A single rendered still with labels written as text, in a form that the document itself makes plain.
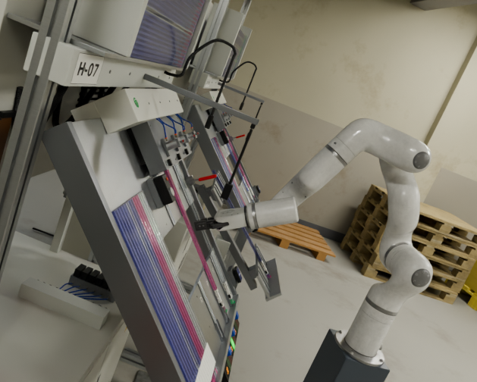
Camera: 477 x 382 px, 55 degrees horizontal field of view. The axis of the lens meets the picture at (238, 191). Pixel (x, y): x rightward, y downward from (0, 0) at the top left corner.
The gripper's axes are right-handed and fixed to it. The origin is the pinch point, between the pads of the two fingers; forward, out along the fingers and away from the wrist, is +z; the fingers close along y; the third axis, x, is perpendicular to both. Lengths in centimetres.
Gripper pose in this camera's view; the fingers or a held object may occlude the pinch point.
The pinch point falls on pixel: (201, 224)
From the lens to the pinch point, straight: 152.3
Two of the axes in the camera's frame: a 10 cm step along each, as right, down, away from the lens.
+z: -9.8, 1.7, 1.3
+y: -1.0, 2.2, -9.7
